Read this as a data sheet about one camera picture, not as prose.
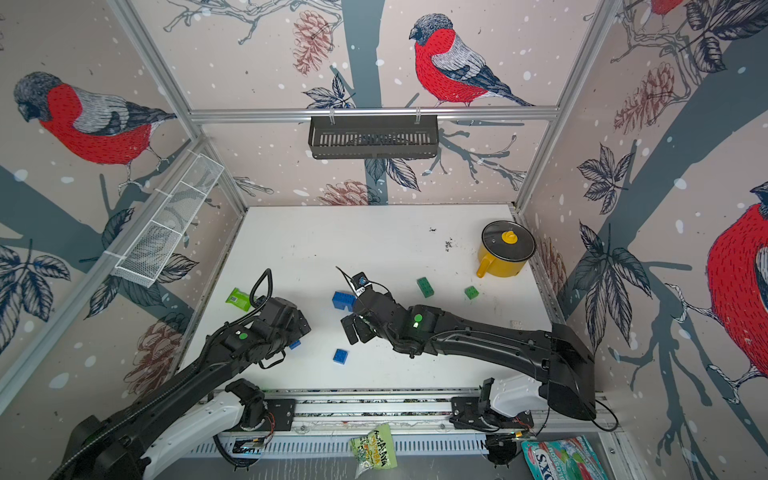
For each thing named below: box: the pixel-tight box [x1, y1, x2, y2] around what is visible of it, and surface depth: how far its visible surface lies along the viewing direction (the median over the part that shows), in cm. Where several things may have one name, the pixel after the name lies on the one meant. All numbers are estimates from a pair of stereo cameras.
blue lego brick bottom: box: [332, 348, 349, 365], surface depth 84 cm
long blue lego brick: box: [332, 291, 357, 312], surface depth 92 cm
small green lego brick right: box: [464, 286, 479, 300], surface depth 97 cm
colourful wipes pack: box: [521, 435, 609, 480], surface depth 67 cm
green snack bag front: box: [350, 424, 398, 478], surface depth 70 cm
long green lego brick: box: [417, 276, 435, 298], surface depth 98 cm
